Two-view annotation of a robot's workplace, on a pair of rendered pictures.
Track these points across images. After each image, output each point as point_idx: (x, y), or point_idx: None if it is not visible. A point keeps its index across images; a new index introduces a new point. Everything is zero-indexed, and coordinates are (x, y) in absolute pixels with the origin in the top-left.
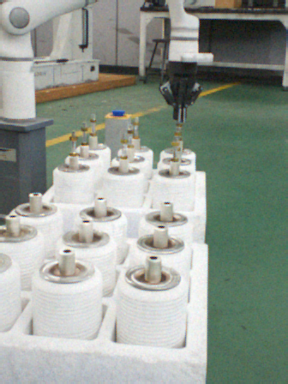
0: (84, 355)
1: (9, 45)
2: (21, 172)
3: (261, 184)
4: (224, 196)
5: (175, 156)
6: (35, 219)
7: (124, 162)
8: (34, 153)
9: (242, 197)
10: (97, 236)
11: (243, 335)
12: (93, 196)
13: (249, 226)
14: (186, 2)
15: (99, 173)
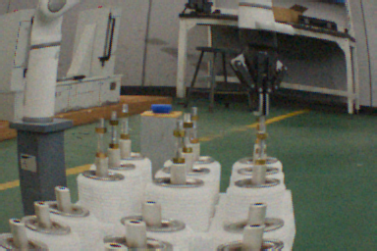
0: None
1: (41, 32)
2: (42, 186)
3: (338, 208)
4: (302, 225)
5: (260, 156)
6: (66, 219)
7: (180, 169)
8: (53, 163)
9: (320, 224)
10: (152, 243)
11: None
12: None
13: (328, 247)
14: None
15: (136, 190)
